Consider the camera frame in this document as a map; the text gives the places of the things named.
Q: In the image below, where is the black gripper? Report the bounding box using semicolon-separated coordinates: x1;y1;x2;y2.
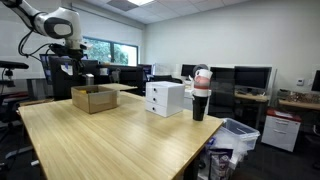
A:
68;49;88;85

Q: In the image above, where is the brown cardboard box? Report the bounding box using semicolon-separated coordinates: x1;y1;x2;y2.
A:
70;84;119;115

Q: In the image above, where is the white paper label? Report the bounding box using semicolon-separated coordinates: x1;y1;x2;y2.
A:
60;64;74;76

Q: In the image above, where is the black Dell monitor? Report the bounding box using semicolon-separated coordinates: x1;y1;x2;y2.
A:
48;54;101;101

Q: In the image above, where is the monitor with blue screen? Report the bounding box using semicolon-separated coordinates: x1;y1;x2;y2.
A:
39;53;54;86

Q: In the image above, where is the white grey jar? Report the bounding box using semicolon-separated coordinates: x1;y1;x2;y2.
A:
111;68;121;84

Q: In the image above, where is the wooden side desk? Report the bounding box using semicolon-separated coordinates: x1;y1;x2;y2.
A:
18;98;54;108

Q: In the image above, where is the black computer monitor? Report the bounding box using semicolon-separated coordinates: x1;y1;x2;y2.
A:
233;65;273;92
311;69;320;93
180;63;198;78
118;65;145;97
138;63;154;81

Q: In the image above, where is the white roller blind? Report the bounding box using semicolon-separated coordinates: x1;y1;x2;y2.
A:
71;5;145;48

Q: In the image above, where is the white drawer unit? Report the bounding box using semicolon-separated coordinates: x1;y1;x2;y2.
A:
145;80;186;119

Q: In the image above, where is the ceiling light panel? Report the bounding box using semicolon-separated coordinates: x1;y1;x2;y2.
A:
127;0;155;7

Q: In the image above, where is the dark grey round disc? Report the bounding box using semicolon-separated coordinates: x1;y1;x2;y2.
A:
192;63;210;77

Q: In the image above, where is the red white cup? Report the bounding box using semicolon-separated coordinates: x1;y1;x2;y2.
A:
192;75;212;98

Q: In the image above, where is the white mug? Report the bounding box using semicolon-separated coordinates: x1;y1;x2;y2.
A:
194;68;214;81

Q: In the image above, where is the black tumbler cup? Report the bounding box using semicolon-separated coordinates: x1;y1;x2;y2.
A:
191;95;210;122

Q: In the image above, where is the clear plastic bag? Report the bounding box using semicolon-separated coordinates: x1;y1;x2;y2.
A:
207;127;250;169

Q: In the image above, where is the dark printed snack bag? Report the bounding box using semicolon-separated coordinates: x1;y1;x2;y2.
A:
207;148;234;180

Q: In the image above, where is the wooden office desk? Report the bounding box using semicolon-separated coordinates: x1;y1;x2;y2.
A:
277;98;320;112
233;90;271;130

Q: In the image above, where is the clear plastic storage bin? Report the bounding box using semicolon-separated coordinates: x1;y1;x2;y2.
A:
220;117;261;151

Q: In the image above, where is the white cabinet red top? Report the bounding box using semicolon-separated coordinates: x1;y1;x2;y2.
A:
260;107;303;153

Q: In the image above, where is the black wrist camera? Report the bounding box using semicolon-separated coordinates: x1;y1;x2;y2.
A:
49;43;72;58

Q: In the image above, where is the window with dark frame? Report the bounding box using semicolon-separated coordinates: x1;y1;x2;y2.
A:
81;35;140;67

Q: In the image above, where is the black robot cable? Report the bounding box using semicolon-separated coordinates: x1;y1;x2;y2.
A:
17;29;52;63

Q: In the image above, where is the black tripod mount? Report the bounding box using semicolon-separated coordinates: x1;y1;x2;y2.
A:
0;60;30;88

